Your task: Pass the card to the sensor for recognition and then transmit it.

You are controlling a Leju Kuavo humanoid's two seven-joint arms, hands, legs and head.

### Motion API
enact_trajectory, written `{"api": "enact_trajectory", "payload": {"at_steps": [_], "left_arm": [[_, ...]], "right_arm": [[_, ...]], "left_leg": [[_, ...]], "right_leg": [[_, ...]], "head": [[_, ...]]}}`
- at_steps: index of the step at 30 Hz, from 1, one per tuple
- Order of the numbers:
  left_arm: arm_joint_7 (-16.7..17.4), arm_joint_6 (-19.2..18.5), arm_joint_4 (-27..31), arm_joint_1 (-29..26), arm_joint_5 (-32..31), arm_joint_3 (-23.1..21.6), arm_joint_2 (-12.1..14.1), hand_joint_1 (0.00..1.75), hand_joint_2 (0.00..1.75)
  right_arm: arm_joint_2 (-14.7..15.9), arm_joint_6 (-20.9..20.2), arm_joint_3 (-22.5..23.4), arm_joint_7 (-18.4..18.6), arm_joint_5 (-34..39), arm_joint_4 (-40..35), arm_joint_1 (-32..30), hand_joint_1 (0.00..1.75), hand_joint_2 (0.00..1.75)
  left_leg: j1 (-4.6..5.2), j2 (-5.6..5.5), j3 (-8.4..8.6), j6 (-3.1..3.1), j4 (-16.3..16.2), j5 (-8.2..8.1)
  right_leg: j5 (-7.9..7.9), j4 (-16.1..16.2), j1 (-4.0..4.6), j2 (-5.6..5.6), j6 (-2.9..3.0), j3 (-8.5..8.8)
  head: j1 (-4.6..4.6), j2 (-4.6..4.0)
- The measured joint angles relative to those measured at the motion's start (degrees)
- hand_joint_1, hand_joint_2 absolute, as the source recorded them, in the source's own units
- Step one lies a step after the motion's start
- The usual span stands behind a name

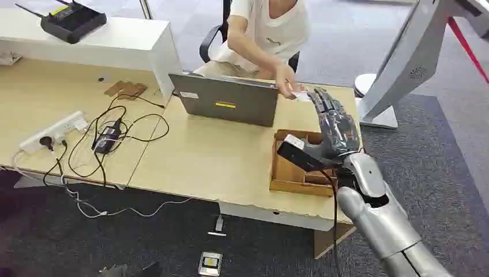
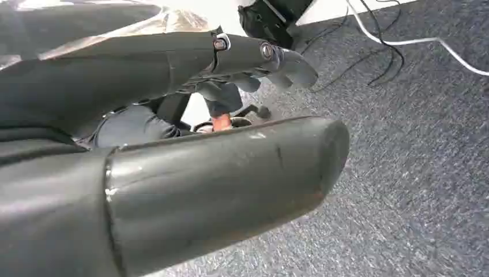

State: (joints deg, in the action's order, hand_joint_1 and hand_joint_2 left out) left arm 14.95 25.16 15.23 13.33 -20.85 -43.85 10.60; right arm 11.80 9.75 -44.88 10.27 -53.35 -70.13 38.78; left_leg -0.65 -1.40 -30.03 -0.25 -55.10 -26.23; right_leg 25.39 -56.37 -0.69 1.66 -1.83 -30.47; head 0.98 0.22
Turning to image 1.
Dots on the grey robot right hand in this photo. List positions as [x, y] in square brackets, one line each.
[338, 130]

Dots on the white card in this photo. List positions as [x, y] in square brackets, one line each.
[302, 96]

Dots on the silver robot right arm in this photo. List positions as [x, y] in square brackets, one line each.
[382, 221]

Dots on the wooden card box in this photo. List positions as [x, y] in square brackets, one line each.
[290, 177]

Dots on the person's hand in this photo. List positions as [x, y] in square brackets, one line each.
[285, 80]

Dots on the white machine stand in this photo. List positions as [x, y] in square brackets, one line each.
[408, 61]

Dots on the wooden desk leg panel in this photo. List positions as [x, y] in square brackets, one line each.
[330, 239]

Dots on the grey laptop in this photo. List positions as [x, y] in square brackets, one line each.
[229, 101]

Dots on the person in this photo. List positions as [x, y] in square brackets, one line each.
[263, 34]

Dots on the red bar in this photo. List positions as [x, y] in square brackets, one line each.
[468, 47]

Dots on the black office chair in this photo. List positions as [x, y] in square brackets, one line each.
[208, 42]

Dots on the small silver floor device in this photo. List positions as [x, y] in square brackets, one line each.
[210, 264]

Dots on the brown cardboard piece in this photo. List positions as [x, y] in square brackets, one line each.
[126, 90]

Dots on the metal pole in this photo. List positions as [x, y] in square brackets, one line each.
[146, 8]

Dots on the black power adapter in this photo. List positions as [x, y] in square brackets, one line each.
[107, 138]

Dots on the white desk riser shelf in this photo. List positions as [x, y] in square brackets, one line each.
[114, 46]

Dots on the white power strip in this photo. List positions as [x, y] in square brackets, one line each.
[53, 132]

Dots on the black router with antennas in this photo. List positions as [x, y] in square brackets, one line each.
[74, 21]

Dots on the black plug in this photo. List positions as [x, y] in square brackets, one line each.
[46, 143]

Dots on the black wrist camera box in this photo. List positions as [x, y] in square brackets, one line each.
[300, 155]

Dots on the white desk bracket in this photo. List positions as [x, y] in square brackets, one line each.
[218, 226]

